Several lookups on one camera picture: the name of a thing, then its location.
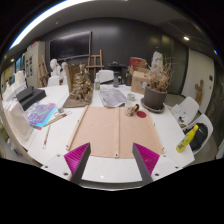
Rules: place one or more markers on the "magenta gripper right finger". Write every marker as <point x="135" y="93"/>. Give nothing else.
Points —
<point x="146" y="161"/>

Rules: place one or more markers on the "wooden easel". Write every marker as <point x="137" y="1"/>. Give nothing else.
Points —
<point x="95" y="62"/>

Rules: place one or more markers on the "clear spray bottle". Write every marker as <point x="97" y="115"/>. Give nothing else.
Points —
<point x="116" y="81"/>

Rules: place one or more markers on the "white chair with black bag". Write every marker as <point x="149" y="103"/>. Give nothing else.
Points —
<point x="201" y="119"/>

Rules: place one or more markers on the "wooden paint brush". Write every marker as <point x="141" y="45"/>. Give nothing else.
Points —
<point x="46" y="137"/>

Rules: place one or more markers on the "red round coaster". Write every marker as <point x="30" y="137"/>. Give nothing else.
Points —
<point x="141" y="114"/>

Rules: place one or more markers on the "printed newspaper sheet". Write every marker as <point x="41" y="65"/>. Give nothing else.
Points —
<point x="112" y="97"/>

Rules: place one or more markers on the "patterned ceramic mug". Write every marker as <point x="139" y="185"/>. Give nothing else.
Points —
<point x="130" y="108"/>

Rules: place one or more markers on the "grey pot with dried plant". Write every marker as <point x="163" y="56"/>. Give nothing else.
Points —
<point x="155" y="86"/>

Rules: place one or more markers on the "yellow drink bottle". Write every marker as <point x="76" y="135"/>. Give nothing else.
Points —
<point x="187" y="138"/>

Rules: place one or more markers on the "white plaster bust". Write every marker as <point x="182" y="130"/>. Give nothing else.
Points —
<point x="55" y="67"/>

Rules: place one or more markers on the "black backpack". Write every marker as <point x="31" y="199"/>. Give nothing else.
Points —
<point x="200" y="137"/>

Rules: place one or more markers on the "small white cup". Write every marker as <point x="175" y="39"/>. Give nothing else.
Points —
<point x="131" y="97"/>

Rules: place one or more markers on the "brown relief sculpture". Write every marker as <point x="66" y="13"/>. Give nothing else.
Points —
<point x="80" y="86"/>

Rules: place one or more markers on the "red box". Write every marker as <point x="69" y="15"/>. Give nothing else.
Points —
<point x="136" y="63"/>

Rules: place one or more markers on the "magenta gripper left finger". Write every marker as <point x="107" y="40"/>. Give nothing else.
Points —
<point x="76" y="161"/>

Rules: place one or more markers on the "cardboard box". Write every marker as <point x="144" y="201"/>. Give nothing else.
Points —
<point x="139" y="77"/>

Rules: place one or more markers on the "black wall screen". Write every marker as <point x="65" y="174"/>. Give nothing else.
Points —
<point x="71" y="46"/>

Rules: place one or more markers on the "white chair with papers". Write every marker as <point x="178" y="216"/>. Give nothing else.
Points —
<point x="185" y="111"/>

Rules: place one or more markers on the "white chair behind table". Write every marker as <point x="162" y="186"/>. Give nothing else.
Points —
<point x="105" y="75"/>

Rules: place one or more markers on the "colourful purple booklet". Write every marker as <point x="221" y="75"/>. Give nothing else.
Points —
<point x="39" y="114"/>

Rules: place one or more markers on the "green label bottle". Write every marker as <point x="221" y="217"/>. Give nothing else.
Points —
<point x="97" y="83"/>

